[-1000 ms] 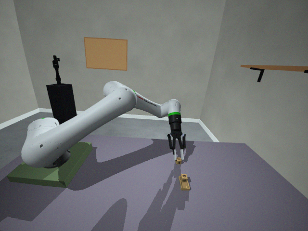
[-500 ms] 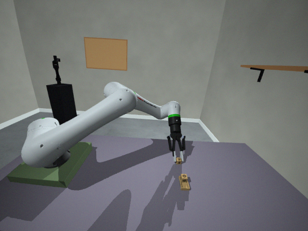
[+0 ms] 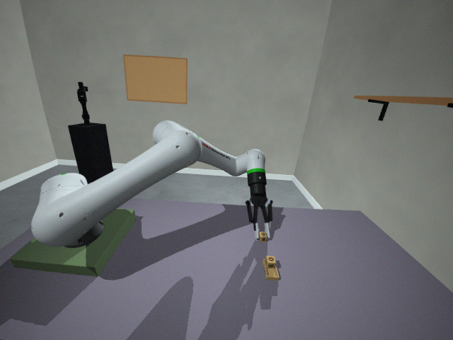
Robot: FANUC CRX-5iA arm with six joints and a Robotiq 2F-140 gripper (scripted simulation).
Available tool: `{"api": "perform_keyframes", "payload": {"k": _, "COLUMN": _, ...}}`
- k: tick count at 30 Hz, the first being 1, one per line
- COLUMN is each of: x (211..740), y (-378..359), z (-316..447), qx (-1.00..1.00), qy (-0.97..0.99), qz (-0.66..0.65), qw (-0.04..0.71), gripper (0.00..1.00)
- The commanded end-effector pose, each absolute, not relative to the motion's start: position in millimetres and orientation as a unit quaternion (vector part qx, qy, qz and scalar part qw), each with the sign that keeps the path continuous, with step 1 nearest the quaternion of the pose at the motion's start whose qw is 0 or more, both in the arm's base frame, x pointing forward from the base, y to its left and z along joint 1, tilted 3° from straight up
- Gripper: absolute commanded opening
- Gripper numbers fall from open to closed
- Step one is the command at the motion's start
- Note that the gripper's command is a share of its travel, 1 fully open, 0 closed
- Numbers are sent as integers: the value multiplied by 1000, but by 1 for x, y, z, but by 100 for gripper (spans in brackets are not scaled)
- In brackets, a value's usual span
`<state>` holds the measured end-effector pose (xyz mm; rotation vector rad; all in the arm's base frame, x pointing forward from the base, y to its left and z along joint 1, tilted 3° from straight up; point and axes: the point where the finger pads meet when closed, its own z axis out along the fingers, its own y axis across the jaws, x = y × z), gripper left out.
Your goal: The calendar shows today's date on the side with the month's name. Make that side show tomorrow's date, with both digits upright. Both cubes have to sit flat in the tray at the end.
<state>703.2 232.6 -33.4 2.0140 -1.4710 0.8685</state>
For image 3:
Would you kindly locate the tan number cube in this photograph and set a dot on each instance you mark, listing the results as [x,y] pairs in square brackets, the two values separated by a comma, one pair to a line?
[270,262]
[262,237]

